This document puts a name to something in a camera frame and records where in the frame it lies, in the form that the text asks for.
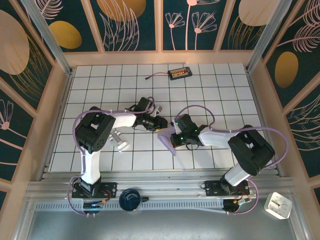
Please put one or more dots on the lilac cloth piece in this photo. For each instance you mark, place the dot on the lilac cloth piece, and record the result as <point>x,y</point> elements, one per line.
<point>165,138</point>

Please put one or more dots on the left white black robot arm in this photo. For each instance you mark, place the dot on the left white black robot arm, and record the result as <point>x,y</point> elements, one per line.
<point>95,132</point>

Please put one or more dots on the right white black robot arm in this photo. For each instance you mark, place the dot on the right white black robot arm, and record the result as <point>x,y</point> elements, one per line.
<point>250,150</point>

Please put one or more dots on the white square clock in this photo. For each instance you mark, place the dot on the white square clock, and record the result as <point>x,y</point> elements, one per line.
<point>277,205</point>

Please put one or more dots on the black charger board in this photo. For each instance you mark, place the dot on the black charger board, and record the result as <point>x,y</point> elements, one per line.
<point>180,73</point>

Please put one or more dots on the dark blue cup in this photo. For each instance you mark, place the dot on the dark blue cup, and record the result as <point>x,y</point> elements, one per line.
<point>129,200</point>

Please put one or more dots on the small controller circuit board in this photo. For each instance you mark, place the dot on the small controller circuit board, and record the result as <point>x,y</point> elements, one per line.
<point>93,205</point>
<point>231,206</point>

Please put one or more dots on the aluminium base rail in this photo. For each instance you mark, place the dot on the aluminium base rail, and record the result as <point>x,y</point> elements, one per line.
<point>162,185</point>

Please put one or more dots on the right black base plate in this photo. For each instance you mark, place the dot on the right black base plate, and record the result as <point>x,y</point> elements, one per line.
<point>212,187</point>

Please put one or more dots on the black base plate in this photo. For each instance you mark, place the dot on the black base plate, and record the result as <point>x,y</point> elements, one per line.
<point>110,190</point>
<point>212,187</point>

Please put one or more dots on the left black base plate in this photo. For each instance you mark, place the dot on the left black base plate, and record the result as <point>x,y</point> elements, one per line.
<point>110,190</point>

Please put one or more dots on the aluminium side rail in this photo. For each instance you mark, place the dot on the aluminium side rail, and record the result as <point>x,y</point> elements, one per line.
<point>61,105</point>
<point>262,112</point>

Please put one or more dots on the aluminium corner post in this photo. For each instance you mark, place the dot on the aluminium corner post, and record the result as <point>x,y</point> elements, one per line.
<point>47,37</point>
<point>263,37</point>

